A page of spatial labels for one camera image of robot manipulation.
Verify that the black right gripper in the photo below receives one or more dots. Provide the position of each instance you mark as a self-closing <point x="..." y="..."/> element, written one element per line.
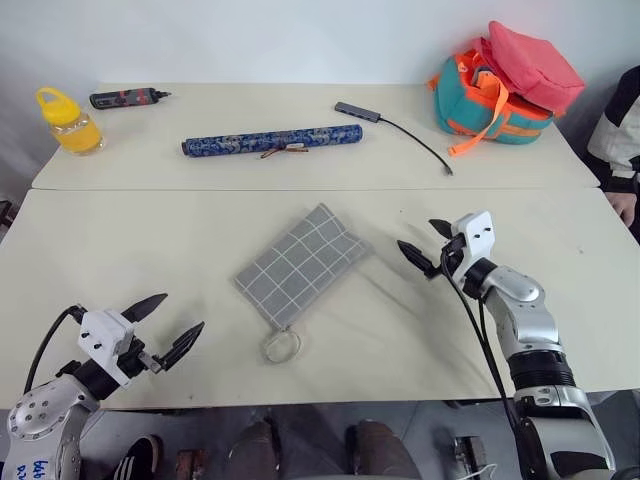
<point x="452" y="252"/>

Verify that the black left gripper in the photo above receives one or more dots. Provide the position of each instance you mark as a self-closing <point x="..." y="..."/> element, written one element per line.
<point x="137" y="359"/>

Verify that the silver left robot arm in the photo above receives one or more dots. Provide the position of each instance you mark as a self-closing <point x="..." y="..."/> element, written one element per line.
<point x="40" y="415"/>

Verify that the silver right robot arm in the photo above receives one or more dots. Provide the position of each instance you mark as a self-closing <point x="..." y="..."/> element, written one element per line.
<point x="530" y="325"/>

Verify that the grey checked cloth pouch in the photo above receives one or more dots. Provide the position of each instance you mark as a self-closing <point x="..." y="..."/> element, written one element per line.
<point x="300" y="265"/>

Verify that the person's bare hand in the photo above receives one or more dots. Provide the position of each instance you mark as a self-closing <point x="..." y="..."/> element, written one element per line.
<point x="626" y="206"/>

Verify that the black shoe with white stripes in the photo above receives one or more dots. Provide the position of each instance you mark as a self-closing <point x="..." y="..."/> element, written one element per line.
<point x="140" y="457"/>

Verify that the brown block under table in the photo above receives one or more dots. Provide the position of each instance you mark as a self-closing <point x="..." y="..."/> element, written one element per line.
<point x="192" y="464"/>

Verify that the teal orange pink backpack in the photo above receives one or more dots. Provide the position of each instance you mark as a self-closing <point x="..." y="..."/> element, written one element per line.
<point x="480" y="110"/>

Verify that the dark rounded brown shape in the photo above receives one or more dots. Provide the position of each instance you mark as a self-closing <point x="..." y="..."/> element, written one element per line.
<point x="257" y="447"/>
<point x="380" y="447"/>

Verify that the blue patterned rolled pouch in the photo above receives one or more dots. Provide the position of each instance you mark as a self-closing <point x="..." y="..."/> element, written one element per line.
<point x="225" y="144"/>

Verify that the dark object at table edge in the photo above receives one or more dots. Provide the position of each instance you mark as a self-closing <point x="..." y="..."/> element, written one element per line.
<point x="5" y="214"/>

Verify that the yellow-lidded jar of orange liquid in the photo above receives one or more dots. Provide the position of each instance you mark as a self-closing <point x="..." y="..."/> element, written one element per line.
<point x="75" y="132"/>

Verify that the dark metal device under table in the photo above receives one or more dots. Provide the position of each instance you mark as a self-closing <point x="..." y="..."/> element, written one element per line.
<point x="468" y="454"/>

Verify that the person in black white jacket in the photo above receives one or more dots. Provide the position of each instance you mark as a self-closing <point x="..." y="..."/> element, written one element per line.
<point x="617" y="135"/>

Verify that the black red electric screwdriver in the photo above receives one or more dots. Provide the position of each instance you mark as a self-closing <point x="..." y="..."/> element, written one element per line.
<point x="125" y="98"/>

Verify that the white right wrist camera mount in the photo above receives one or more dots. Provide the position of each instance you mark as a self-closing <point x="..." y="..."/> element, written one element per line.
<point x="477" y="232"/>

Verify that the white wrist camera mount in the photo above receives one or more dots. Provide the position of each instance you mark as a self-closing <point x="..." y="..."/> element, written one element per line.
<point x="477" y="232"/>
<point x="102" y="335"/>

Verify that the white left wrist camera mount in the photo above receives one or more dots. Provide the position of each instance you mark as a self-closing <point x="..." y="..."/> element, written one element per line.
<point x="102" y="335"/>

